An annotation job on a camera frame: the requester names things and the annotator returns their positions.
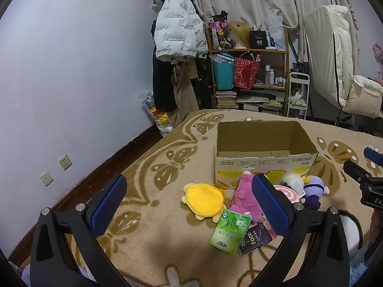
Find purple plush toy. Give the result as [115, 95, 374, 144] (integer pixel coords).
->
[302, 175, 330, 210]

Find cream padded recliner chair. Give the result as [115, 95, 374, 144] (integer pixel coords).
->
[304, 4, 383, 119]

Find white trolley cart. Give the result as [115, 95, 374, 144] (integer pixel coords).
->
[287, 72, 310, 119]

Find pink and black patterned bag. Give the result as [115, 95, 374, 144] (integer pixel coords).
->
[207, 11, 237, 51]

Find light blue fuzzy clothing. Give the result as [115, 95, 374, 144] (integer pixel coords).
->
[349, 245, 383, 287]

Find teal bag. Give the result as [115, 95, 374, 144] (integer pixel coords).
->
[209, 53, 236, 91]

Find white plastic bag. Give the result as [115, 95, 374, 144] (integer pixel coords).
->
[267, 13, 287, 51]

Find pink swirl plush pillow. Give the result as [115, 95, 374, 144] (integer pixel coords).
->
[273, 184, 300, 205]

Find black tissue pack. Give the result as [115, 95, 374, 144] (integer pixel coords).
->
[238, 225, 273, 256]

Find pink wall decoration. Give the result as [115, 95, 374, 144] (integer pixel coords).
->
[372, 43, 383, 76]

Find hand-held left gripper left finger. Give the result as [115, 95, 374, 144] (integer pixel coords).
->
[30, 173, 128, 287]

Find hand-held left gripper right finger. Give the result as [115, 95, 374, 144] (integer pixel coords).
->
[252, 173, 351, 287]

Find red bag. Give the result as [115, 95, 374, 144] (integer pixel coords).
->
[234, 52, 261, 89]

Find pink plastic packet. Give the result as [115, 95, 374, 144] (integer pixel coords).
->
[261, 215, 277, 240]

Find yellow turtle plush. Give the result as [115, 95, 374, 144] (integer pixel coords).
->
[181, 183, 231, 223]

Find clear plastic bag of toys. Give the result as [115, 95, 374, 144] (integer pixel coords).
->
[139, 89, 174, 137]

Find blonde wig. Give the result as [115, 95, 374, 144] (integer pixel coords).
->
[228, 21, 252, 49]

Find cardboard box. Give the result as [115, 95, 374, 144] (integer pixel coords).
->
[215, 120, 318, 189]

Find row of toiletry bottles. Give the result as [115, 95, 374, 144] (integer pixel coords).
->
[264, 63, 288, 87]

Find white and black plush toy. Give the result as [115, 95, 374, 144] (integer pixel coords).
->
[340, 210, 363, 251]

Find person's right hand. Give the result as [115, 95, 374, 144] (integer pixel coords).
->
[370, 211, 383, 243]

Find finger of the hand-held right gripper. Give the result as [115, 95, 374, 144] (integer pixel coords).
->
[363, 147, 383, 166]
[343, 160, 383, 186]

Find white wall socket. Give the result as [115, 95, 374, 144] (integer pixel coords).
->
[40, 171, 55, 187]
[58, 154, 73, 171]

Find white puffer jacket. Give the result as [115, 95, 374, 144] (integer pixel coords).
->
[154, 0, 209, 63]

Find beige pants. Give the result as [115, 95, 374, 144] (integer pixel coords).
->
[168, 60, 200, 127]

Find wooden shelf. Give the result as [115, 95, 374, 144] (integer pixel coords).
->
[205, 25, 290, 117]

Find pile of books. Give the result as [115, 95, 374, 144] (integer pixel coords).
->
[215, 89, 285, 116]

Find black box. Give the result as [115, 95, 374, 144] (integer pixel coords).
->
[250, 30, 269, 49]

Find pink bear plush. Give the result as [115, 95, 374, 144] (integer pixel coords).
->
[229, 170, 265, 224]

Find green tissue pack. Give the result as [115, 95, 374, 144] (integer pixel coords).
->
[208, 209, 252, 255]

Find black coat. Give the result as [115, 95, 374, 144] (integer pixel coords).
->
[152, 19, 178, 112]

